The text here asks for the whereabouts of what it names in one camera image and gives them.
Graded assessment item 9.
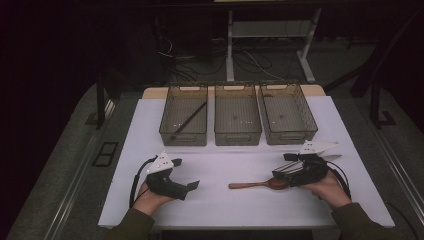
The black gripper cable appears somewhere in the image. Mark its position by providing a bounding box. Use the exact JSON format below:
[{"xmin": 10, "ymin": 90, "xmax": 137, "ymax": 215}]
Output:
[
  {"xmin": 128, "ymin": 155, "xmax": 158, "ymax": 208},
  {"xmin": 326, "ymin": 160, "xmax": 353, "ymax": 200}
]

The person's left hand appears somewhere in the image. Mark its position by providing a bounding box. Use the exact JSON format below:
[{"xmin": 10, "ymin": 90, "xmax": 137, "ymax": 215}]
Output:
[{"xmin": 132, "ymin": 181, "xmax": 175, "ymax": 217}]

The metal fork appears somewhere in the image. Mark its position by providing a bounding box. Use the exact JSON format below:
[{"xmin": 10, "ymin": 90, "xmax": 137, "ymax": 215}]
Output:
[{"xmin": 272, "ymin": 160, "xmax": 304, "ymax": 178}]

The white floor cable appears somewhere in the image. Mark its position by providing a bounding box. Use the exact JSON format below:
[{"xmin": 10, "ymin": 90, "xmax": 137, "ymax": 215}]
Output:
[{"xmin": 244, "ymin": 49, "xmax": 285, "ymax": 82}]

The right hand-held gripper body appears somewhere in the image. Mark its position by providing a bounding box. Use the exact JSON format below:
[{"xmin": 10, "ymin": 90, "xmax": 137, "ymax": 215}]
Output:
[{"xmin": 290, "ymin": 139, "xmax": 343, "ymax": 188}]

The smoky transparent plastic bin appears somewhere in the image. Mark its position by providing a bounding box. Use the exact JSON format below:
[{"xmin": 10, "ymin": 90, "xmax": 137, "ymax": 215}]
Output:
[
  {"xmin": 159, "ymin": 83, "xmax": 209, "ymax": 147},
  {"xmin": 258, "ymin": 82, "xmax": 319, "ymax": 146},
  {"xmin": 213, "ymin": 83, "xmax": 263, "ymax": 147}
]

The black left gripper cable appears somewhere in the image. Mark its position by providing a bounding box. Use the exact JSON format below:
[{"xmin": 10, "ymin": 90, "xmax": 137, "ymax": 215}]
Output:
[{"xmin": 128, "ymin": 155, "xmax": 158, "ymax": 208}]

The person's right hand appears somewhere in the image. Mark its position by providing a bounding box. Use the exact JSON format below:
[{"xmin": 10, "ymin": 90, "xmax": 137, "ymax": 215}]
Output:
[{"xmin": 301, "ymin": 170, "xmax": 351, "ymax": 212}]

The brown wooden spoon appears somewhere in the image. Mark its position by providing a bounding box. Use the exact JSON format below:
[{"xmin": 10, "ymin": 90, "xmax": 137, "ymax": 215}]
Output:
[{"xmin": 228, "ymin": 176, "xmax": 290, "ymax": 192}]

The metal floor rail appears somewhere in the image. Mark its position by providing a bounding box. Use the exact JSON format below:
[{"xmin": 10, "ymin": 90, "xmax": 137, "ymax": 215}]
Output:
[
  {"xmin": 43, "ymin": 99, "xmax": 117, "ymax": 240},
  {"xmin": 369, "ymin": 124, "xmax": 424, "ymax": 216}
]

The black chopstick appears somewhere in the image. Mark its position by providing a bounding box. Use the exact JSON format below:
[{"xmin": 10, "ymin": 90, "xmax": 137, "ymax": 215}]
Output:
[{"xmin": 169, "ymin": 101, "xmax": 208, "ymax": 142}]

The black metal stand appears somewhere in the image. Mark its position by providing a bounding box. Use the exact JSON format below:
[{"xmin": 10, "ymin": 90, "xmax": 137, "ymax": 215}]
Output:
[
  {"xmin": 369, "ymin": 79, "xmax": 398, "ymax": 130},
  {"xmin": 84, "ymin": 71, "xmax": 111, "ymax": 131}
]

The black floor cable bundle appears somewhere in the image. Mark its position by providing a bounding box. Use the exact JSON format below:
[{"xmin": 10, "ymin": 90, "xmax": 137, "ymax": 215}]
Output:
[{"xmin": 155, "ymin": 35, "xmax": 234, "ymax": 83}]

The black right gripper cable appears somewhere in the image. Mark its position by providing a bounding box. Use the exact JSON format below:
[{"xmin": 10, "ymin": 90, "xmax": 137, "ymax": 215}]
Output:
[{"xmin": 326, "ymin": 160, "xmax": 353, "ymax": 200}]

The black floor socket panel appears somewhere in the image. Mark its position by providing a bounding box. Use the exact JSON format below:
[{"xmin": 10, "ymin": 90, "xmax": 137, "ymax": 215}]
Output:
[{"xmin": 92, "ymin": 141, "xmax": 120, "ymax": 168}]

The white table mat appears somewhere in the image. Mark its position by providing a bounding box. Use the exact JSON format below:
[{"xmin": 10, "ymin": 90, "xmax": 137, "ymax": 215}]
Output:
[{"xmin": 98, "ymin": 95, "xmax": 396, "ymax": 230}]

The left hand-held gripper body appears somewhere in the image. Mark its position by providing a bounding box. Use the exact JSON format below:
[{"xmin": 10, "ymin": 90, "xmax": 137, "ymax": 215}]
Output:
[{"xmin": 145, "ymin": 151, "xmax": 189, "ymax": 201}]

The white metal desk frame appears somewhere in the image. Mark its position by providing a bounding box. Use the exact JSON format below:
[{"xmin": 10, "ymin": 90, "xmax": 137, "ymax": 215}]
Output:
[{"xmin": 225, "ymin": 7, "xmax": 323, "ymax": 84}]

